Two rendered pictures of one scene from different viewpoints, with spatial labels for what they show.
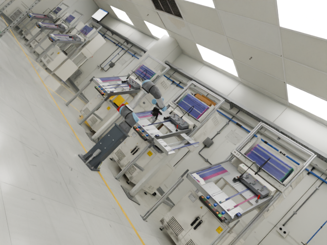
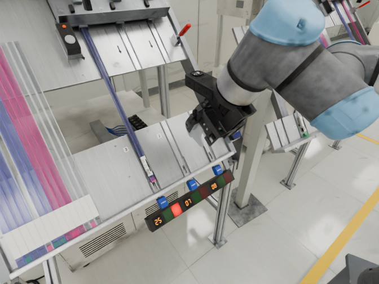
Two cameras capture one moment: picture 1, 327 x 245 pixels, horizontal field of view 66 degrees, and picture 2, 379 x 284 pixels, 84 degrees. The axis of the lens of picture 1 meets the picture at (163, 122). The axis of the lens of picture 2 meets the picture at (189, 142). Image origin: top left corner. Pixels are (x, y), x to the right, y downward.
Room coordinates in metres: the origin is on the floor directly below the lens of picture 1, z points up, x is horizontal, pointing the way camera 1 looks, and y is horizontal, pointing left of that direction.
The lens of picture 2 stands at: (3.44, 0.56, 1.22)
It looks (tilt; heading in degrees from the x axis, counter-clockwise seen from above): 38 degrees down; 282
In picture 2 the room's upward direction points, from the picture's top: straight up
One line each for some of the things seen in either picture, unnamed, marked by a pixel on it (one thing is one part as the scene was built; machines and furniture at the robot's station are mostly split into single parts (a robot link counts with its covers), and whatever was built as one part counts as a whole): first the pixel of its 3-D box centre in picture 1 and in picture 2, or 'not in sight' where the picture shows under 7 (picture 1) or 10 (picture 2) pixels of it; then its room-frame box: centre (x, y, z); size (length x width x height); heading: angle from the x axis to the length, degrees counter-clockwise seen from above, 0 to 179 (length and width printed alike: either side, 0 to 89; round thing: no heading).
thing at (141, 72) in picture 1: (128, 97); not in sight; (5.08, 0.86, 0.95); 1.35 x 0.82 x 1.90; 138
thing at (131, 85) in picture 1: (112, 102); not in sight; (4.92, 0.98, 0.66); 1.01 x 0.73 x 1.31; 138
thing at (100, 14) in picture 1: (100, 16); not in sight; (7.11, 3.40, 2.10); 0.58 x 0.14 x 0.41; 48
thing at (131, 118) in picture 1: (132, 119); not in sight; (2.96, 0.28, 0.72); 0.13 x 0.12 x 0.14; 67
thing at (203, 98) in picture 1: (207, 101); not in sight; (4.26, -0.29, 1.82); 0.68 x 0.30 x 0.20; 48
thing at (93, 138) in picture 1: (109, 122); not in sight; (4.23, 0.64, 0.39); 0.24 x 0.24 x 0.78; 48
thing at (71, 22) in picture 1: (60, 34); not in sight; (8.18, 4.39, 0.95); 1.37 x 0.82 x 1.90; 138
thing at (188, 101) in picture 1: (193, 107); not in sight; (3.97, -0.17, 1.52); 0.51 x 0.13 x 0.27; 48
